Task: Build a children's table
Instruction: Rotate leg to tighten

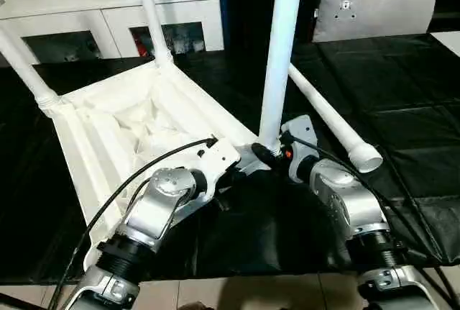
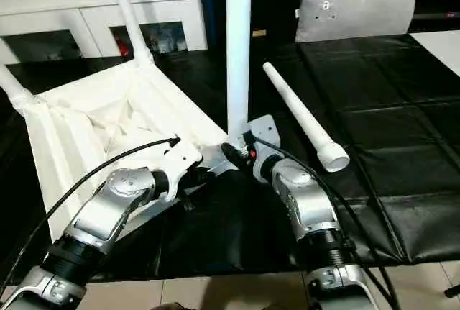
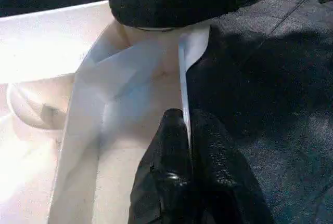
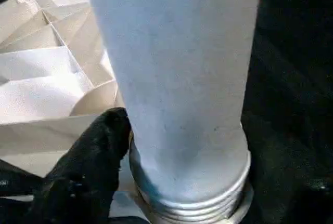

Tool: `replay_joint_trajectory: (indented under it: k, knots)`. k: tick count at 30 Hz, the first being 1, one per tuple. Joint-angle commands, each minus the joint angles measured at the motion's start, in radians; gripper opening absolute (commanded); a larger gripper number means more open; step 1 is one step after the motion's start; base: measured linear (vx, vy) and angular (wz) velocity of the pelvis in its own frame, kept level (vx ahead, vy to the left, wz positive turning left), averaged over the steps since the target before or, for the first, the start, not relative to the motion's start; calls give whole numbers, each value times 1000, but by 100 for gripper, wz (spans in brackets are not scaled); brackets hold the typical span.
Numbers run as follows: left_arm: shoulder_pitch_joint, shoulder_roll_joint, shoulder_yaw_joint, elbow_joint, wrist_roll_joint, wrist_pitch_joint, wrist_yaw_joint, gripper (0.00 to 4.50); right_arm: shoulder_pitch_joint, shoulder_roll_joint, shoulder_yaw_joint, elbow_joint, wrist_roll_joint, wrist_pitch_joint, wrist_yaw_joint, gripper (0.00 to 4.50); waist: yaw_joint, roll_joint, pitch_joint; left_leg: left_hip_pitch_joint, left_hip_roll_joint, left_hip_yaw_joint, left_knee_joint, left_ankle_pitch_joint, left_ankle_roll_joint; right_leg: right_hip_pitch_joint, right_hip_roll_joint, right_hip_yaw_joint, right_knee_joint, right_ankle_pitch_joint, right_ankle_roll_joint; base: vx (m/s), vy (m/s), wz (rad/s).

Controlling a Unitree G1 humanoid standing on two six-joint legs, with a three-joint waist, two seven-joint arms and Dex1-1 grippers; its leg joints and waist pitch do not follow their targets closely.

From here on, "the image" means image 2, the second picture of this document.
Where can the white plastic table top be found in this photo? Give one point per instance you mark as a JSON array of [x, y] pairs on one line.
[[93, 123]]

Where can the black work mat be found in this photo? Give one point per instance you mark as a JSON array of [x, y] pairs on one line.
[[388, 152]]

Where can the black furniture with yellow label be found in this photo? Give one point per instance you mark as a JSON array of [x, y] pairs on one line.
[[273, 1]]

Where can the grey cushion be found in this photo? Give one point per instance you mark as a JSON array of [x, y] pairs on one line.
[[359, 8]]

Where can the white flat panel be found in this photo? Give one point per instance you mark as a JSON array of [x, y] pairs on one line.
[[438, 47]]

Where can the white glass-door cabinet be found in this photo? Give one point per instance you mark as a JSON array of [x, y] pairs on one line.
[[65, 15]]

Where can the black stand leg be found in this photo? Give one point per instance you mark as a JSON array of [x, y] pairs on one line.
[[453, 292]]

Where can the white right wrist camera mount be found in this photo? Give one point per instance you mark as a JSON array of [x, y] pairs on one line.
[[266, 134]]

